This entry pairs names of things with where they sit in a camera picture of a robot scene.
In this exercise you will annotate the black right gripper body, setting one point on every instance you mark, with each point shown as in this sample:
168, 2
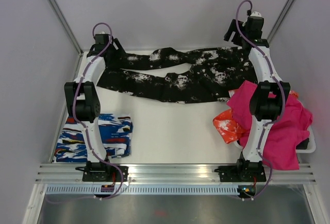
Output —
238, 38

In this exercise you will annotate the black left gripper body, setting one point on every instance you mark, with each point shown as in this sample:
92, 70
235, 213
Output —
116, 56

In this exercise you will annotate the black white splattered trousers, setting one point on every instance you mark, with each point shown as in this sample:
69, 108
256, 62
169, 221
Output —
168, 75

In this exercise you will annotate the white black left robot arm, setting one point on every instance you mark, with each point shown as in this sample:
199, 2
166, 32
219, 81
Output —
84, 106

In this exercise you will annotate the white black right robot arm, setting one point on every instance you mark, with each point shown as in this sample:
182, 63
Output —
267, 103

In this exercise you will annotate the blue white patterned folded trousers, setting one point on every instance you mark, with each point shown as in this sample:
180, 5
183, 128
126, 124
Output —
115, 131

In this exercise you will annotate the orange white garment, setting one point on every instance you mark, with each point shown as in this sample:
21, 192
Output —
227, 127

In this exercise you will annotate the pink garment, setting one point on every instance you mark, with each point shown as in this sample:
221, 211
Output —
296, 117

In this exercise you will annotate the white laundry basket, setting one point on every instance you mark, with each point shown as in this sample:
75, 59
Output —
308, 146

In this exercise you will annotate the left aluminium frame post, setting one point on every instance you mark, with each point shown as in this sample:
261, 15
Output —
62, 20

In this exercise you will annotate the aluminium frame post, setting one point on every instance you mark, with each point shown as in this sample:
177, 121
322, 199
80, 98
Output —
273, 25
62, 20

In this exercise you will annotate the right aluminium frame post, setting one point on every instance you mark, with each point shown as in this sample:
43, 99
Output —
273, 25

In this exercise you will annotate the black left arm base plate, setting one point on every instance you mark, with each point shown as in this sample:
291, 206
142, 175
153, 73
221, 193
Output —
100, 172

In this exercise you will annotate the white slotted cable duct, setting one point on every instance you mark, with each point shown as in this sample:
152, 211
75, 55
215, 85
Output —
143, 189

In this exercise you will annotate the aluminium mounting rail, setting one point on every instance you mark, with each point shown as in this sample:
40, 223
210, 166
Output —
168, 174

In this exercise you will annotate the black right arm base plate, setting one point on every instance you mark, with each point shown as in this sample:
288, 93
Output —
234, 174

